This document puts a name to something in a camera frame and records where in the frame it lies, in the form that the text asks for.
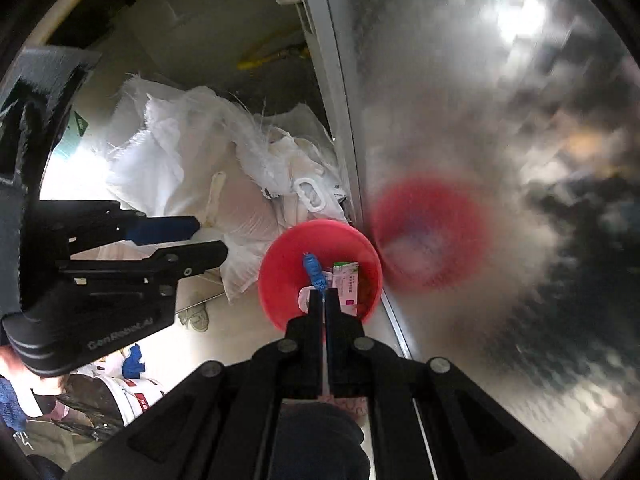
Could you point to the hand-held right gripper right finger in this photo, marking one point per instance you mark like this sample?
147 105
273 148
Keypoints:
335 350

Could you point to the steel cabinet door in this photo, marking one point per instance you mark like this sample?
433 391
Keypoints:
450 85

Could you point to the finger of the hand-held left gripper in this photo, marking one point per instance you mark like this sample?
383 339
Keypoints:
160 230
190 256

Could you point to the blue cloth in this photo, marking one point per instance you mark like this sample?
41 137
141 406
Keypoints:
135 362

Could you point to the red plastic bucket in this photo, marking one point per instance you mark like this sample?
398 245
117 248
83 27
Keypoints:
285 265

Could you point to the white bucket red label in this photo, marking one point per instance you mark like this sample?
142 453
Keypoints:
132 400

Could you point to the white woven sack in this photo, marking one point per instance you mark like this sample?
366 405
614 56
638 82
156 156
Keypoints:
165 160

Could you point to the blue small bottle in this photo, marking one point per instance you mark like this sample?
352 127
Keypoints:
312 267

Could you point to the small pink white box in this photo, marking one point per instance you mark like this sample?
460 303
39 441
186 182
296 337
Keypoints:
347 287

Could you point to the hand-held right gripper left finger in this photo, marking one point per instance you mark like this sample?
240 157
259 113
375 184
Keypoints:
316 340

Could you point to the person's left hand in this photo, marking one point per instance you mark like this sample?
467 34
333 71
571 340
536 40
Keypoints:
12 360

